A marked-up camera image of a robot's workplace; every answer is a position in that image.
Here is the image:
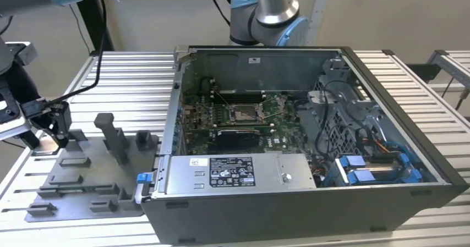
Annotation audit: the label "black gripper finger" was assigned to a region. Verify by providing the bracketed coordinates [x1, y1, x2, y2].
[20, 130, 40, 151]
[45, 100, 73, 149]

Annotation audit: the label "square silver CPU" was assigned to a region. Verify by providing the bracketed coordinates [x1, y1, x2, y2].
[37, 133, 63, 153]

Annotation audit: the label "CPU socket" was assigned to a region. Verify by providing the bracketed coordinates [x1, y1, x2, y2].
[227, 103, 267, 125]

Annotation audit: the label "grey plastic parts rack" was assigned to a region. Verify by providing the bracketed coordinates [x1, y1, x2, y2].
[24, 112, 163, 222]

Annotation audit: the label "green RAM stick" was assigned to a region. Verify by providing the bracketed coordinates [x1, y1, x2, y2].
[39, 185, 113, 192]

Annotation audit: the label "silver power supply unit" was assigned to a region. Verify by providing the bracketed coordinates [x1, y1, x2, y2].
[164, 152, 318, 196]

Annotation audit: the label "thin metal locking lever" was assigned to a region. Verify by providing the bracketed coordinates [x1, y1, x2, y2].
[214, 89, 232, 106]
[263, 95, 292, 118]

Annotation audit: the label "black graphics card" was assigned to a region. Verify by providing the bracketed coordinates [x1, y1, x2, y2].
[212, 128, 264, 149]

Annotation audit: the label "installed RAM stick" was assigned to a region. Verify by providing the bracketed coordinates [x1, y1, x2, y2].
[215, 123, 275, 130]

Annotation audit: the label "green motherboard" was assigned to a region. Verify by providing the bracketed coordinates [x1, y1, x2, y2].
[181, 91, 320, 156]

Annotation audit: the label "black open PC case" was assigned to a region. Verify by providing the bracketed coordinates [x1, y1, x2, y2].
[135, 45, 470, 245]

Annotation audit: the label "grey metal disk cage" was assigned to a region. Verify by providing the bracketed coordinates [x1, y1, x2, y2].
[296, 73, 404, 161]

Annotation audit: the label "hard disk in blue carrier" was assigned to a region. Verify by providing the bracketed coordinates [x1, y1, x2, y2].
[343, 167, 422, 187]
[335, 154, 408, 169]

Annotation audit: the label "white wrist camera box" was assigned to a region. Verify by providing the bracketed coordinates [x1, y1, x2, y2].
[0, 116, 33, 142]

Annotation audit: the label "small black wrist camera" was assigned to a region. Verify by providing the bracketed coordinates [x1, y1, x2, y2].
[20, 100, 49, 119]

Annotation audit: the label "black camera cable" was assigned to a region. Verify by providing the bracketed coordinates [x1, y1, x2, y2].
[45, 0, 108, 105]

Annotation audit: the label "black upright frame post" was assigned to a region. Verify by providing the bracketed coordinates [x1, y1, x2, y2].
[69, 3, 115, 52]

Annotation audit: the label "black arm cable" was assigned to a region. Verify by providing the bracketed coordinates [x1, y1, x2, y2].
[200, 0, 232, 27]

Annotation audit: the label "black looping wire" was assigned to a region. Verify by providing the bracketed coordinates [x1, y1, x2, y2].
[314, 79, 368, 156]

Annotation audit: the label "white upright post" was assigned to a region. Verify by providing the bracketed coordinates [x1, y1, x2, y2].
[310, 0, 334, 47]

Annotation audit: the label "orange yellow power wires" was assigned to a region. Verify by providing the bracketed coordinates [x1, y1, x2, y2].
[360, 138, 391, 155]

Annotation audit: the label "blue data wire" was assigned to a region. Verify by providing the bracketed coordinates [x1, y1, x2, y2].
[380, 140, 408, 155]

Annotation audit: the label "aluminium side table frame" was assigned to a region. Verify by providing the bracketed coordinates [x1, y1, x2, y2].
[427, 49, 470, 94]

